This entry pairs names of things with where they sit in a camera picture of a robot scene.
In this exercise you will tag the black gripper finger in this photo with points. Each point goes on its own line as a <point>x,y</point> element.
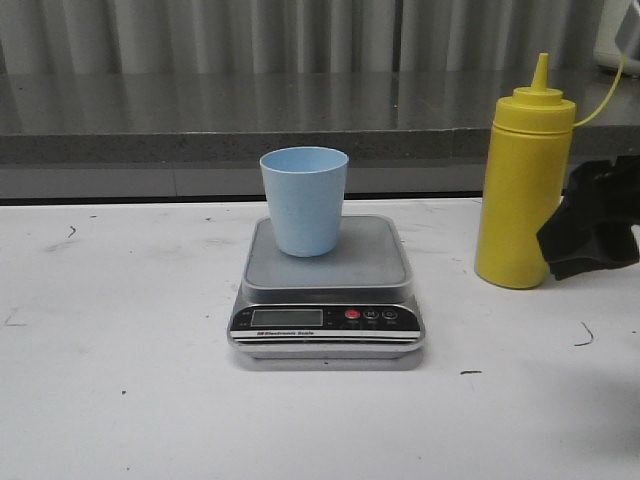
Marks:
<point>592,227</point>

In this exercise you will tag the yellow squeeze bottle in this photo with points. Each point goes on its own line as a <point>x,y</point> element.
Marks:
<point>528,155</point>

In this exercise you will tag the light blue plastic cup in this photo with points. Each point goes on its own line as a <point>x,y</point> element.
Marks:
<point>305,188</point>

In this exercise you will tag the silver digital kitchen scale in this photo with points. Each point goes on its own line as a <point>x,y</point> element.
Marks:
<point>353,308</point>

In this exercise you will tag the white container in background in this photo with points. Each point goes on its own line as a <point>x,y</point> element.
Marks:
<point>618,35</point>

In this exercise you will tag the grey stone counter ledge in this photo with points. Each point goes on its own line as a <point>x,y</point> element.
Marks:
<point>175,137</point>

